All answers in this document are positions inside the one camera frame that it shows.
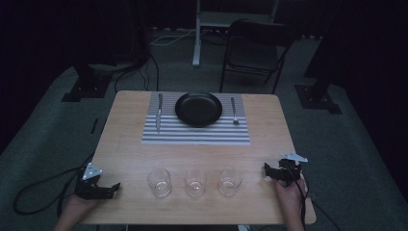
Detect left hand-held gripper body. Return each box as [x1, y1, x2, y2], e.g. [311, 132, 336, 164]
[74, 162, 113, 201]

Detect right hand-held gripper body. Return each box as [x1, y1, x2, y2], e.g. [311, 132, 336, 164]
[272, 151, 309, 188]

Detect person's left hand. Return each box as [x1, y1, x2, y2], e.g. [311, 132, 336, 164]
[64, 192, 101, 219]

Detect person's right hand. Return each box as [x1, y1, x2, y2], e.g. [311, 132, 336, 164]
[274, 176, 310, 222]

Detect clear drinking glass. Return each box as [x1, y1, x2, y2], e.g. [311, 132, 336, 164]
[146, 167, 172, 198]
[184, 168, 208, 198]
[217, 168, 243, 197]

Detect small dark floor strip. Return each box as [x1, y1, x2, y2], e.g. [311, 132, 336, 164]
[89, 117, 99, 136]

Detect silver fork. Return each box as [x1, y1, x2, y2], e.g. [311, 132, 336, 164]
[230, 96, 241, 126]

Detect grey striped placemat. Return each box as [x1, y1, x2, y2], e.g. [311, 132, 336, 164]
[140, 91, 251, 146]

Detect silver table knife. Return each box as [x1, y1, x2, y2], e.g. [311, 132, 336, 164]
[155, 92, 165, 135]

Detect black plate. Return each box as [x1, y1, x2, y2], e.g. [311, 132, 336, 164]
[174, 91, 223, 128]

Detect black folding chair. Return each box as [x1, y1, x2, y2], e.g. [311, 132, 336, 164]
[218, 18, 293, 95]

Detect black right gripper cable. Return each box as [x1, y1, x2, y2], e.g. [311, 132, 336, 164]
[282, 160, 343, 231]

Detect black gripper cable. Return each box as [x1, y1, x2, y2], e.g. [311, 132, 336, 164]
[282, 160, 343, 231]
[12, 151, 96, 218]

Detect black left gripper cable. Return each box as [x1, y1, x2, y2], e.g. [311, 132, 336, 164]
[12, 151, 96, 218]

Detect black stand with base plate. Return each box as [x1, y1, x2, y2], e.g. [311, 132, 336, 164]
[293, 0, 344, 116]
[61, 62, 114, 103]

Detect black floor cable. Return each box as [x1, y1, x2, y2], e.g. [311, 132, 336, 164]
[114, 52, 161, 94]

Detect white floor cable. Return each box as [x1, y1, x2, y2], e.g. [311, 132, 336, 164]
[149, 28, 197, 47]

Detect white metal stand frame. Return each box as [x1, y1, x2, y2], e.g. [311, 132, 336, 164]
[191, 0, 281, 68]

